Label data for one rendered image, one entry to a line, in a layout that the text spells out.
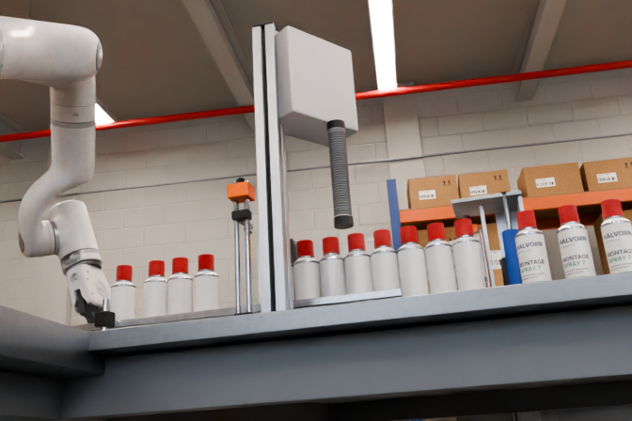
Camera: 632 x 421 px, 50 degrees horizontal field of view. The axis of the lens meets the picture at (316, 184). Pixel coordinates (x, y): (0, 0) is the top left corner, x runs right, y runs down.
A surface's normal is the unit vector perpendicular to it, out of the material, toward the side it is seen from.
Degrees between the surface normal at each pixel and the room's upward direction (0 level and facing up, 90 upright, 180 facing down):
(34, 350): 90
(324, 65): 90
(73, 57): 118
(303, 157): 90
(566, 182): 90
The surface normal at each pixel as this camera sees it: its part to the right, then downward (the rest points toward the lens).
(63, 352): 0.99, -0.11
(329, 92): 0.64, -0.31
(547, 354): -0.27, -0.33
